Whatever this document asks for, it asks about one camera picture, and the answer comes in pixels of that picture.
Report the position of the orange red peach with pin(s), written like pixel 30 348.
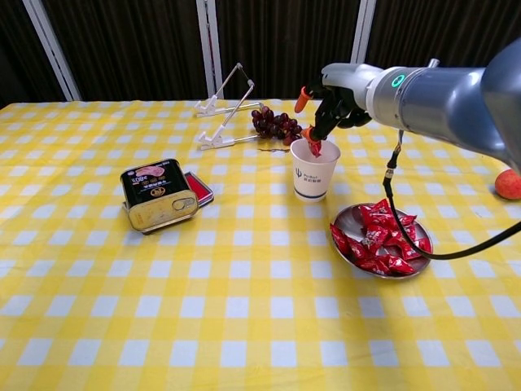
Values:
pixel 509 185

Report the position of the flat red tin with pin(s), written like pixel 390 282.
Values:
pixel 199 189

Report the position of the grey aluminium frame post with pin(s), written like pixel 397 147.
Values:
pixel 363 28
pixel 208 49
pixel 51 49

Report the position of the black gold luncheon meat tin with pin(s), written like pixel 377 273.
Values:
pixel 158 195

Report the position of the black pleated curtain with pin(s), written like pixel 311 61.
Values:
pixel 122 49

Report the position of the yellow white checkered tablecloth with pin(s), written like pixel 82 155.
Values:
pixel 163 285

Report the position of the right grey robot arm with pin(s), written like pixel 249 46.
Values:
pixel 439 97

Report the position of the dark red grape bunch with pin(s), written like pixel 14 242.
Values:
pixel 274 122

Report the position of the thin brown twig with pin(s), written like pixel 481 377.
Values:
pixel 272 150

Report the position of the silver metal plate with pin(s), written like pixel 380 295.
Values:
pixel 348 216

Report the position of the white paper cup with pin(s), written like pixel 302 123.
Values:
pixel 311 179

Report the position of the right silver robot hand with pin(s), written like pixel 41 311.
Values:
pixel 350 75

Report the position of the red candy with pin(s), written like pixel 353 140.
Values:
pixel 376 264
pixel 376 209
pixel 401 267
pixel 315 147
pixel 408 223
pixel 376 235

